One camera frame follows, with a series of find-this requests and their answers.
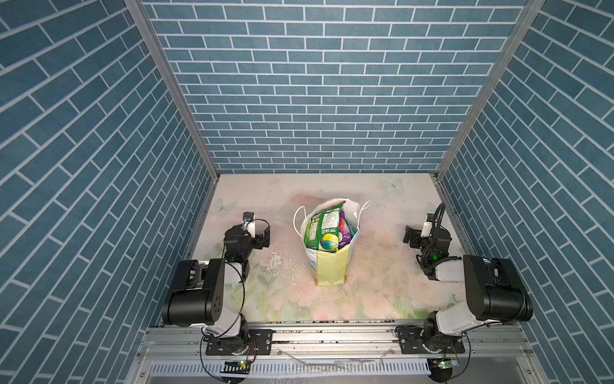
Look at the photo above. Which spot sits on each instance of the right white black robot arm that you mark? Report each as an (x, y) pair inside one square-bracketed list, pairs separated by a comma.
[(494, 294)]

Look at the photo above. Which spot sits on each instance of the purple Fox's candy bag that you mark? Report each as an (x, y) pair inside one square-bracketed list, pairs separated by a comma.
[(345, 231)]

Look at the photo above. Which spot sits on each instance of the aluminium mounting rail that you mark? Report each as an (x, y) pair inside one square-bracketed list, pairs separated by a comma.
[(349, 352)]

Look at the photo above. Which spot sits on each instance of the floral table mat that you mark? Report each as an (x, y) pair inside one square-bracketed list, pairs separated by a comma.
[(384, 279)]

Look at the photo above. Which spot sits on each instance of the white green paper bag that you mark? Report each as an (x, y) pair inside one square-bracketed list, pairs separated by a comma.
[(330, 269)]

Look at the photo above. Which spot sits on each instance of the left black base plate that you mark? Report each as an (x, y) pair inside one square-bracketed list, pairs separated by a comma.
[(259, 340)]

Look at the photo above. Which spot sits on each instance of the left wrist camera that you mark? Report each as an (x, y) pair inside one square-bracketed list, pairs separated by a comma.
[(248, 224)]

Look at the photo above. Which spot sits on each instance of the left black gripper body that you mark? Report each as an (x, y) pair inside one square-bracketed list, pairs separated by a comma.
[(257, 242)]

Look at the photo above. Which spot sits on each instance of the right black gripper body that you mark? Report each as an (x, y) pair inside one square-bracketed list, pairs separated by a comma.
[(417, 242)]

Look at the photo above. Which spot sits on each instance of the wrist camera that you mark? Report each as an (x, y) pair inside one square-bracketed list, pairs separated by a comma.
[(248, 224), (427, 226)]

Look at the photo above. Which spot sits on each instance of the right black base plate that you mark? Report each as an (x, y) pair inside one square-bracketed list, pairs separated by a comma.
[(414, 340)]

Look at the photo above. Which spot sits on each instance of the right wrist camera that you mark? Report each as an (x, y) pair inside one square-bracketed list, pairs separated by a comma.
[(427, 226)]

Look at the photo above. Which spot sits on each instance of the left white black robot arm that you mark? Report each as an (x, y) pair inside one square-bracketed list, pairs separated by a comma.
[(211, 296)]

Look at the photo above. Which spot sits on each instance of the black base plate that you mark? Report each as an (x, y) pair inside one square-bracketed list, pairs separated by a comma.
[(414, 340), (259, 340)]

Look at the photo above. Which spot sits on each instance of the green yellow lemon candy bag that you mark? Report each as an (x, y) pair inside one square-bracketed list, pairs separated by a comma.
[(321, 233)]

